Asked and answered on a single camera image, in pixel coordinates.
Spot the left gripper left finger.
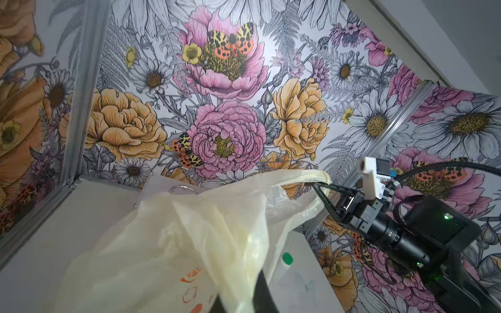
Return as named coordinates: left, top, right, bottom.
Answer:
left=209, top=297, right=226, bottom=313

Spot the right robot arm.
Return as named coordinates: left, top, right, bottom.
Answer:
left=313, top=183, right=500, bottom=312

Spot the silver metal case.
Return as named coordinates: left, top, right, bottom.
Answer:
left=134, top=174, right=206, bottom=208

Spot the translucent cream plastic bag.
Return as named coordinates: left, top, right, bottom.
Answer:
left=53, top=170, right=331, bottom=312

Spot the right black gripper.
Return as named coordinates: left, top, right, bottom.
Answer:
left=312, top=182, right=387, bottom=235

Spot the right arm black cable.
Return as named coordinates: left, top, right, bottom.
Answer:
left=391, top=159, right=501, bottom=220

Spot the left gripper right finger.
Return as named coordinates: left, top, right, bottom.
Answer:
left=253, top=271, right=279, bottom=313

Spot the white bottle green cap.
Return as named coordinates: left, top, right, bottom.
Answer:
left=271, top=252, right=294, bottom=284

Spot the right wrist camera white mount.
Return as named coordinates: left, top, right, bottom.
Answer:
left=359, top=157, right=397, bottom=203

